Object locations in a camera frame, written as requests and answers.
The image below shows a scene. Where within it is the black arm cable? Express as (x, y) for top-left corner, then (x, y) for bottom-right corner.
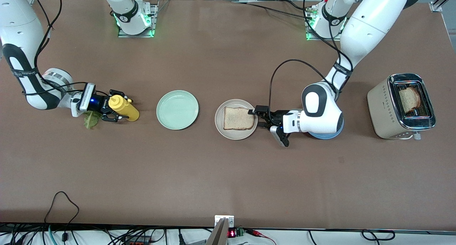
(21, 0), (111, 96)
(268, 0), (357, 114)

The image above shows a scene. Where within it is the long thin dark cable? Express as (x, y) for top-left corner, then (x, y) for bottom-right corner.
(231, 1), (314, 19)

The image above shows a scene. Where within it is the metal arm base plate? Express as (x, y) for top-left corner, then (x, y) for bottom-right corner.
(118, 0), (158, 38)
(305, 5), (344, 41)

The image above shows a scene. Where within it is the white mounting bracket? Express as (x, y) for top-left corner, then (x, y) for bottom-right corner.
(214, 215), (235, 228)

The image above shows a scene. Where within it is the light green plate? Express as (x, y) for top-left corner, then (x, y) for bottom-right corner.
(156, 90), (199, 130)

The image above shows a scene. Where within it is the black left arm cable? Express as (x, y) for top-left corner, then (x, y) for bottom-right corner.
(268, 0), (357, 114)

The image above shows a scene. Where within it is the beige plate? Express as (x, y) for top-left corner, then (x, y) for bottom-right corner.
(215, 99), (258, 141)

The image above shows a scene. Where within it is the aluminium frame profile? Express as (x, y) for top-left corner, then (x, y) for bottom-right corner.
(429, 0), (456, 12)

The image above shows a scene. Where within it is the beige chrome toaster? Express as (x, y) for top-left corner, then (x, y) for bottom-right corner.
(367, 73), (437, 140)

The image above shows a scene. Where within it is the blue plate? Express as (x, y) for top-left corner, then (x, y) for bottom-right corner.
(307, 113), (345, 140)

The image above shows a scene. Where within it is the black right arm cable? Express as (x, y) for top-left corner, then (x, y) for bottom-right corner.
(21, 0), (111, 96)

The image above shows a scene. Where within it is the red clip lead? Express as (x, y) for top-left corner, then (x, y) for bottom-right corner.
(245, 229), (278, 245)

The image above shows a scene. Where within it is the grey metal mount bar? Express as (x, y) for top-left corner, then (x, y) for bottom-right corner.
(206, 218), (229, 245)

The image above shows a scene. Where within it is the yellow squeeze bottle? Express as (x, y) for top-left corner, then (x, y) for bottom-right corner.
(108, 94), (140, 122)

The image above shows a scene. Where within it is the black coiled cable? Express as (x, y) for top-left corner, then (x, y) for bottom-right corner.
(361, 229), (396, 241)

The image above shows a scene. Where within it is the toasted bread slice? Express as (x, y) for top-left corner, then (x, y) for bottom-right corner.
(398, 87), (421, 114)
(223, 106), (255, 131)

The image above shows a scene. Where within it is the black looped cable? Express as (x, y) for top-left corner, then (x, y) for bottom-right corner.
(43, 191), (80, 243)

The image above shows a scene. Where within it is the green lettuce leaf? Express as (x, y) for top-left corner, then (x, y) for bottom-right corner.
(84, 110), (100, 129)

